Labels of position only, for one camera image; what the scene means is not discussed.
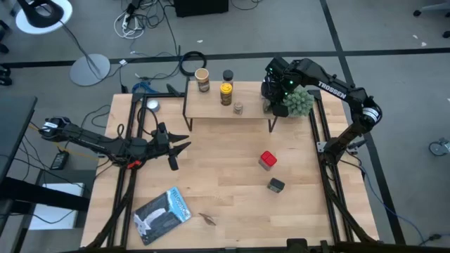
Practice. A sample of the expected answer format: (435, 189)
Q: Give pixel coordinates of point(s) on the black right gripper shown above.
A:
(281, 79)

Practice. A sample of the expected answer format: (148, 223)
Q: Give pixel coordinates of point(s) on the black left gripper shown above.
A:
(160, 147)

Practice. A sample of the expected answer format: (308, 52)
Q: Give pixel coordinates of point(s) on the small glass spice jar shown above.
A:
(238, 108)

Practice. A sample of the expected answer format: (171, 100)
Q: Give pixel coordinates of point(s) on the purple-label garlic powder jar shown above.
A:
(228, 74)

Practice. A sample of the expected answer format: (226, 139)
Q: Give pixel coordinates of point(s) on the yellow-lid seasoning can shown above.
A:
(226, 89)

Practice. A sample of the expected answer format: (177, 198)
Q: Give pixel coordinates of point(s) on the beige-lid cylinder container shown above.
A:
(202, 75)

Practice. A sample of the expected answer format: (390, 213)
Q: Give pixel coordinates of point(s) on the red-lid square spice tin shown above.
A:
(269, 159)

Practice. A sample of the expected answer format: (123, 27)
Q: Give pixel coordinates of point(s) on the dark green rectangular tin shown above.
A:
(276, 185)

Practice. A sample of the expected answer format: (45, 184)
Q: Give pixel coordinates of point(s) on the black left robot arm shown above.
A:
(88, 140)

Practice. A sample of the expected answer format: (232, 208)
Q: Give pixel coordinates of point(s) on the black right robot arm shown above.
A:
(334, 89)

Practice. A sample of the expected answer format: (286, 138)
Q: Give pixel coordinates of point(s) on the wooden shelf riser black legs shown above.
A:
(211, 105)

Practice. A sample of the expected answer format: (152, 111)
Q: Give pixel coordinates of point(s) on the small potted succulent plant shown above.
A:
(299, 102)

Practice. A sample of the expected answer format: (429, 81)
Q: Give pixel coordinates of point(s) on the small silver round tin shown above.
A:
(153, 105)

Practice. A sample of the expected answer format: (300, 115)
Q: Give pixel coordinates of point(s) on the blue Yellowstone book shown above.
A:
(161, 216)

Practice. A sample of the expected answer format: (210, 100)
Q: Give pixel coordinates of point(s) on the black box on floor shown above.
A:
(200, 7)

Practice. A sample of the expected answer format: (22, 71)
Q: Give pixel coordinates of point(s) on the white floor lamp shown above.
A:
(89, 70)

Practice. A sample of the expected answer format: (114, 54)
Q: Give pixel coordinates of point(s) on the black power adapter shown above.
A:
(59, 160)

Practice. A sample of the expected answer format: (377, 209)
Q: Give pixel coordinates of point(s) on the white box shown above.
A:
(56, 214)

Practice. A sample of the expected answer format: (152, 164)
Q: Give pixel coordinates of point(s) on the black floor beam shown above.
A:
(42, 196)

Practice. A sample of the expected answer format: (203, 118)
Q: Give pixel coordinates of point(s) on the black desk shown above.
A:
(14, 133)

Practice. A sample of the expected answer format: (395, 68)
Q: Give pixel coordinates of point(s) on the office chair base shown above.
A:
(432, 7)

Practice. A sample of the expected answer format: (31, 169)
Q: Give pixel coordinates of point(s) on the grey caster wheel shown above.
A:
(437, 147)

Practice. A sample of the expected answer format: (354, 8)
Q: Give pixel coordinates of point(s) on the white round disc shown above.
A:
(67, 12)

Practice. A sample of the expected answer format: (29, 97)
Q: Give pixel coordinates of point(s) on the small black side camera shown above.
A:
(356, 144)

